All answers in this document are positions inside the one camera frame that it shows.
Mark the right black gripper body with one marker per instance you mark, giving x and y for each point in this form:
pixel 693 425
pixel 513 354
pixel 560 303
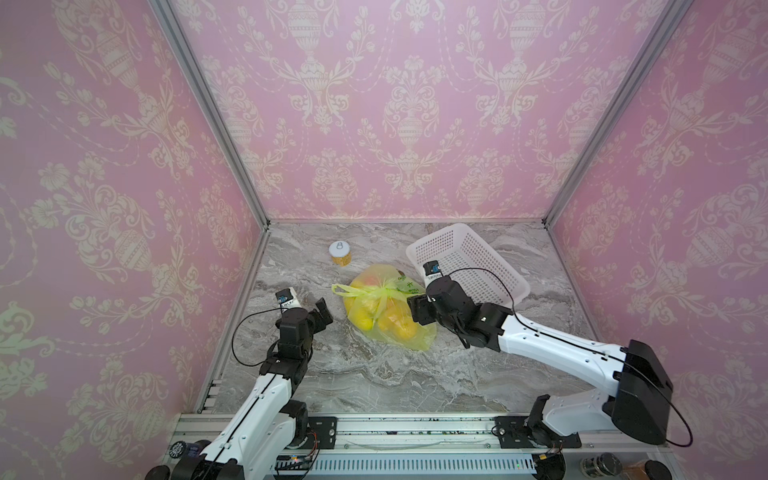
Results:
pixel 429 303

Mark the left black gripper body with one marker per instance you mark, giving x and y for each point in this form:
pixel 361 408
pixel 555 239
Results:
pixel 307 345

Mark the yellow plastic bag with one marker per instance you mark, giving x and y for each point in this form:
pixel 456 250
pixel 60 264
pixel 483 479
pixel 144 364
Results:
pixel 376 303

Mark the white plastic basket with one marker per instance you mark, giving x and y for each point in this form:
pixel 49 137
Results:
pixel 464 256

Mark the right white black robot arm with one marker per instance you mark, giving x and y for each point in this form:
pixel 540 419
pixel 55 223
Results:
pixel 630 390

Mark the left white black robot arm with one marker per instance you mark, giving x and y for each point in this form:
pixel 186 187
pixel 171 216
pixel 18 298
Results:
pixel 270 433

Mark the small jar white lid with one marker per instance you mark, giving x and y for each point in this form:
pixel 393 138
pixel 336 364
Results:
pixel 340 253

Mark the purple drink bottle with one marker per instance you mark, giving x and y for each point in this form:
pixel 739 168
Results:
pixel 181 450

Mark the round metal tin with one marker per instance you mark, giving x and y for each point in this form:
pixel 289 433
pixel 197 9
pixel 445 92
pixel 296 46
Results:
pixel 602 465

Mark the black round knob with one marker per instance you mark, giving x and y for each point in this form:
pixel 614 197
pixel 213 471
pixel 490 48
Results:
pixel 656 470

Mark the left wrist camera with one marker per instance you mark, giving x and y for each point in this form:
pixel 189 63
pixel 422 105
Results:
pixel 287 299

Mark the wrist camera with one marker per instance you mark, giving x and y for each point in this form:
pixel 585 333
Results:
pixel 287 299
pixel 432 272

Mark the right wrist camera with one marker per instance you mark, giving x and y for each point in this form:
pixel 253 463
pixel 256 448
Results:
pixel 432 272

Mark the aluminium rail base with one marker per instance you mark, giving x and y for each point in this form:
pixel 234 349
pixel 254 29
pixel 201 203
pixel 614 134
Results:
pixel 446 446

